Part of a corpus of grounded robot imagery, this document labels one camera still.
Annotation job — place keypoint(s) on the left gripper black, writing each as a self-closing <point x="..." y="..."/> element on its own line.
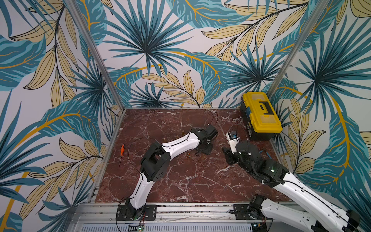
<point x="208" y="151"/>

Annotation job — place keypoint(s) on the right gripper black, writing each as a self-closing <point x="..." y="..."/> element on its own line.
<point x="229" y="156"/>

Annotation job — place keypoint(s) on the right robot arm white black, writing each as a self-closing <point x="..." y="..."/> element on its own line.
<point x="318" y="214"/>

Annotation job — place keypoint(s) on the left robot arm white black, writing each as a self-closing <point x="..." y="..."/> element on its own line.
<point x="156" y="160"/>

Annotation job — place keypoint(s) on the yellow black toolbox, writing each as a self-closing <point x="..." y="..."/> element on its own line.
<point x="259" y="117"/>

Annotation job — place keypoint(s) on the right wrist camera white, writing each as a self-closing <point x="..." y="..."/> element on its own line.
<point x="233" y="140"/>

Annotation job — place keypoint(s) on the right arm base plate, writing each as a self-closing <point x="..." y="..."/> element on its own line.
<point x="247" y="212"/>

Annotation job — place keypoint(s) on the orange handled screwdriver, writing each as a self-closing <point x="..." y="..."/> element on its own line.
<point x="123" y="146"/>

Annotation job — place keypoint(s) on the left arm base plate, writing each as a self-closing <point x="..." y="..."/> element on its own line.
<point x="128" y="213"/>

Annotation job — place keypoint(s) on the aluminium frame rail front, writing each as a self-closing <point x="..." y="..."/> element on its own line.
<point x="191" y="217"/>

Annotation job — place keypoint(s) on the aluminium corner post left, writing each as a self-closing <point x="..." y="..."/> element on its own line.
<point x="83" y="27"/>

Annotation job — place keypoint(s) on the aluminium corner post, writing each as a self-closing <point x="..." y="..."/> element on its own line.
<point x="308" y="27"/>
<point x="83" y="27"/>

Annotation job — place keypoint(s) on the aluminium corner post right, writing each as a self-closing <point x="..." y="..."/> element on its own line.
<point x="308" y="27"/>

